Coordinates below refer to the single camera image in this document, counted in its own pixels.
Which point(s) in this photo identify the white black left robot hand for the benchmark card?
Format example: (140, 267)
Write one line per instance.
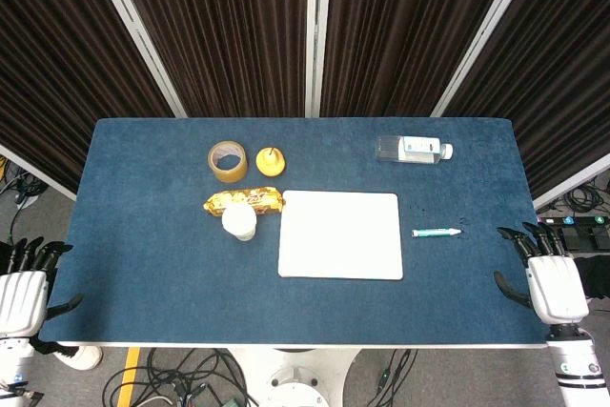
(21, 302)

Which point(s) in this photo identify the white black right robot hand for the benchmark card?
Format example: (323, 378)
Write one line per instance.
(557, 288)

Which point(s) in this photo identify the teal and white pen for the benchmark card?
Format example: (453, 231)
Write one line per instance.
(433, 232)

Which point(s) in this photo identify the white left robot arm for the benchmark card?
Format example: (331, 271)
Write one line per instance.
(12, 359)

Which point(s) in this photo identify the white rectangular board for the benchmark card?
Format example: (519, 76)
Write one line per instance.
(340, 235)

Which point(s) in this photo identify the person leg in black trousers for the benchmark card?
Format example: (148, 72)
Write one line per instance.
(595, 278)

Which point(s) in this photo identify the black foot pedals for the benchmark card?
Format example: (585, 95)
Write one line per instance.
(583, 237)

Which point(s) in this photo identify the white shoe with black sock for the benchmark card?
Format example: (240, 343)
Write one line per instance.
(86, 358)

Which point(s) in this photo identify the yellow floor tape strip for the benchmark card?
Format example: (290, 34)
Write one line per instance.
(128, 378)

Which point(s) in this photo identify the blue felt table mat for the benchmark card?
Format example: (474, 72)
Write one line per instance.
(167, 259)

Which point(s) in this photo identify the clear plastic water bottle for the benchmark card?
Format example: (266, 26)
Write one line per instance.
(414, 149)

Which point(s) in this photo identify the dark pleated partition panel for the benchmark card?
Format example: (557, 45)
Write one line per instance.
(405, 35)
(229, 35)
(57, 68)
(557, 68)

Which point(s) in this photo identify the white plastic cup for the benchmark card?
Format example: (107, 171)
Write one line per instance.
(238, 221)

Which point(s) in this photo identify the golden snack packet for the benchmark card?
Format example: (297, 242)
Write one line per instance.
(238, 198)

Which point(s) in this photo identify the brown packing tape roll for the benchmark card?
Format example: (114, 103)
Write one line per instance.
(231, 173)

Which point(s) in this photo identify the yellow pear toy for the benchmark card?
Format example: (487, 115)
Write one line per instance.
(270, 163)

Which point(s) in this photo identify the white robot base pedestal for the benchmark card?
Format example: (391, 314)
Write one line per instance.
(295, 378)

